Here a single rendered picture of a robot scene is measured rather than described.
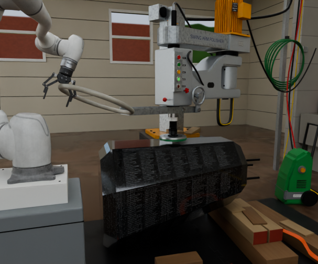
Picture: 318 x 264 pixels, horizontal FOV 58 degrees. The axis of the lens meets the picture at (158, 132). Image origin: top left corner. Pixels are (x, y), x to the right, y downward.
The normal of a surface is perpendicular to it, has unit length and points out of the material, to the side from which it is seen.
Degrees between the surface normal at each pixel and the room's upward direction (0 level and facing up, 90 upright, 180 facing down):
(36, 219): 90
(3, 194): 90
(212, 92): 90
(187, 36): 90
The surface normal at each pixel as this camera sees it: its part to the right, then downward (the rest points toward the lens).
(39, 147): 0.75, 0.07
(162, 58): -0.76, 0.11
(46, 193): 0.29, 0.15
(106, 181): -0.54, -0.40
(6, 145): -0.16, 0.15
